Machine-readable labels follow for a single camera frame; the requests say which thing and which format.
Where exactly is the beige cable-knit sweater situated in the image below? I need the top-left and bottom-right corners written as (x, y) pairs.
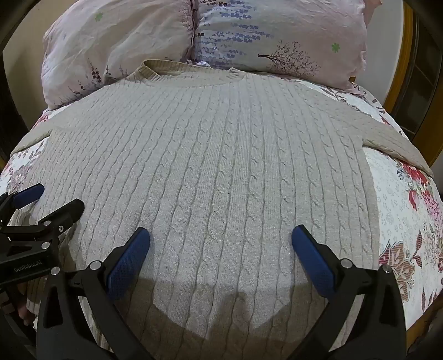
top-left (10, 59), bottom-right (434, 352)

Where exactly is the wooden bed frame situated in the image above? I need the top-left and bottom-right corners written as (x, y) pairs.
top-left (383, 0), bottom-right (443, 141)

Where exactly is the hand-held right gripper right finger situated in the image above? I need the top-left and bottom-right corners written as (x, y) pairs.
top-left (291, 224), bottom-right (408, 360)

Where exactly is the white floral bedspread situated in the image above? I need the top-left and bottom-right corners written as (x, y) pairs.
top-left (0, 79), bottom-right (443, 348)

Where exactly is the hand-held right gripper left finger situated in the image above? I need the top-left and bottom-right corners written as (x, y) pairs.
top-left (36, 227), bottom-right (153, 360)

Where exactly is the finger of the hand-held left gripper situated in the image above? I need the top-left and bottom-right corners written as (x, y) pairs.
top-left (0, 183), bottom-right (45, 226)
top-left (0, 199), bottom-right (86, 250)

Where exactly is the person's left hand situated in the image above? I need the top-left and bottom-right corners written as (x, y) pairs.
top-left (17, 305), bottom-right (36, 325)

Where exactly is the blue and pink floral pillow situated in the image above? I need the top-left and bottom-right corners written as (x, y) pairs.
top-left (192, 0), bottom-right (369, 92)

